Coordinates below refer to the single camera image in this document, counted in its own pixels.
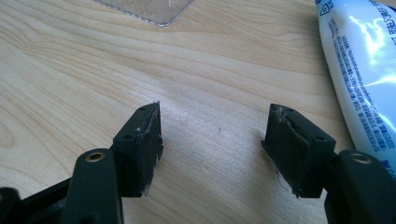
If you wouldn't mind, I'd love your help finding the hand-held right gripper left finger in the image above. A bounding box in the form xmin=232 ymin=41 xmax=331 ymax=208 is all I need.
xmin=111 ymin=101 xmax=164 ymax=198

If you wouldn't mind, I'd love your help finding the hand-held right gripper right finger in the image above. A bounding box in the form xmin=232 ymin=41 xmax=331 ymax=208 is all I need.
xmin=261 ymin=103 xmax=337 ymax=199

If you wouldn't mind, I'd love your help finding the clear plastic container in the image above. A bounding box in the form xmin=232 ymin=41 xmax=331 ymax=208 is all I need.
xmin=92 ymin=0 xmax=195 ymax=28

